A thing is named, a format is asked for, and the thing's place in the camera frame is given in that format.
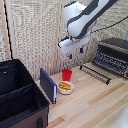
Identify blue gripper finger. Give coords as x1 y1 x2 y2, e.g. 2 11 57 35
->
68 53 73 61
79 47 85 55

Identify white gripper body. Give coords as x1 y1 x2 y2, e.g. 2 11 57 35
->
57 32 92 56

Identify black wire oven tray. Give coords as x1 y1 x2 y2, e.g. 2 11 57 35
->
79 63 113 86

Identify black toaster oven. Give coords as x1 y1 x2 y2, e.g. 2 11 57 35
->
92 37 128 80

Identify red plastic cup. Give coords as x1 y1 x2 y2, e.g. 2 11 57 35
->
61 68 74 83

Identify yellow food pieces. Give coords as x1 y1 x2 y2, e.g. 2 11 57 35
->
58 81 73 91

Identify white bowl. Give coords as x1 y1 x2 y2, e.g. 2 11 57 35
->
57 80 75 96

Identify black fabric storage box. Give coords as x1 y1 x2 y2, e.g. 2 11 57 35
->
0 58 51 128

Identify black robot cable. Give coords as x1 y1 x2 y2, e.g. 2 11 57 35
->
89 16 128 34

